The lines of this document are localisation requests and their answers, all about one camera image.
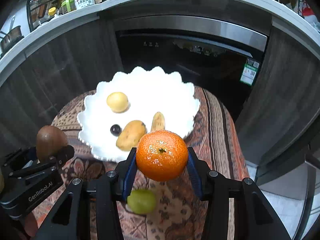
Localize clear plastic bags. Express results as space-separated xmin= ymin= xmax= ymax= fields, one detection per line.
xmin=310 ymin=16 xmax=320 ymax=32

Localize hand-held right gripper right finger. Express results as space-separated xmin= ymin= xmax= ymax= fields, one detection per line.
xmin=187 ymin=146 xmax=292 ymax=240

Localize small yellow banana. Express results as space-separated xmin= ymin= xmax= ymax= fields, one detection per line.
xmin=151 ymin=112 xmax=166 ymax=132

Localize black wire spice rack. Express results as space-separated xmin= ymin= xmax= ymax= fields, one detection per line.
xmin=26 ymin=0 xmax=75 ymax=33

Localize patterned tablecloth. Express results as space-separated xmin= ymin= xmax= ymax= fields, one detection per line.
xmin=30 ymin=86 xmax=250 ymax=240

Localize round yellow fruit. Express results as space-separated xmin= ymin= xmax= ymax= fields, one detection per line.
xmin=106 ymin=92 xmax=129 ymax=113

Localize white scalloped bowl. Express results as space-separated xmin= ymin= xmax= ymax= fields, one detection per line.
xmin=77 ymin=66 xmax=200 ymax=162

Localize green lid oil bottle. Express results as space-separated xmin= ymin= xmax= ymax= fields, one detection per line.
xmin=61 ymin=0 xmax=75 ymax=13

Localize brown kiwi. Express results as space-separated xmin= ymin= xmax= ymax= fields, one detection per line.
xmin=36 ymin=125 xmax=68 ymax=163

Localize green label sticker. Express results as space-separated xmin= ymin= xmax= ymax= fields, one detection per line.
xmin=240 ymin=58 xmax=260 ymax=84

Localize green apple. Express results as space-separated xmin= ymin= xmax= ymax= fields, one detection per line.
xmin=127 ymin=189 xmax=157 ymax=215

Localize yellow mango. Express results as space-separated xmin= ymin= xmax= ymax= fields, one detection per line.
xmin=116 ymin=120 xmax=147 ymax=152

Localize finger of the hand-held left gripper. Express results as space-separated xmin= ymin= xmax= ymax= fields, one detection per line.
xmin=2 ymin=147 xmax=38 ymax=169
xmin=9 ymin=144 xmax=75 ymax=180

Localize orange tangerine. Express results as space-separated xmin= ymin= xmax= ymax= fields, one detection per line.
xmin=136 ymin=129 xmax=189 ymax=182

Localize dark wood cabinet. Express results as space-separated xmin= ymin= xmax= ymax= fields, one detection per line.
xmin=235 ymin=24 xmax=318 ymax=167
xmin=0 ymin=17 xmax=124 ymax=160

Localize black built-in dishwasher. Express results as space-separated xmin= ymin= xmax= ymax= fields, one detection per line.
xmin=114 ymin=17 xmax=272 ymax=125

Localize red plastic bag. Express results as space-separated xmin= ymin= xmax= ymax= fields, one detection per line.
xmin=299 ymin=0 xmax=315 ymax=18

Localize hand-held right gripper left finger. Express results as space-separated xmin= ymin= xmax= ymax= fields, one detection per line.
xmin=35 ymin=147 xmax=137 ymax=240

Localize steel cooking pot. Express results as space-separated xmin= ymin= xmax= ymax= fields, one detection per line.
xmin=0 ymin=16 xmax=23 ymax=53

